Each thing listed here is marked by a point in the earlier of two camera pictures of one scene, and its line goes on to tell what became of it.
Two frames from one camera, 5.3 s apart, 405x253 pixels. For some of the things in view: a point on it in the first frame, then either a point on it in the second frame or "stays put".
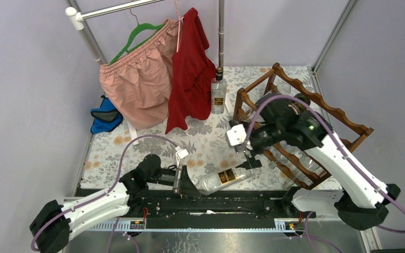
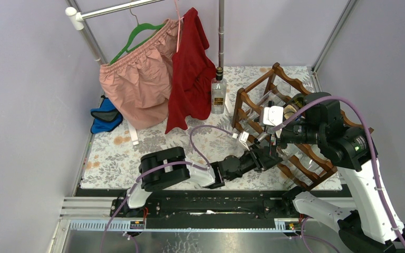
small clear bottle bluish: [306, 159] -> [294, 171]
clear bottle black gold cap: [218, 92] stays put
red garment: [193, 71] stays put
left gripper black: [186, 187] -> [259, 161]
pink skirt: [136, 87] stays put
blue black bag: [105, 118] stays put
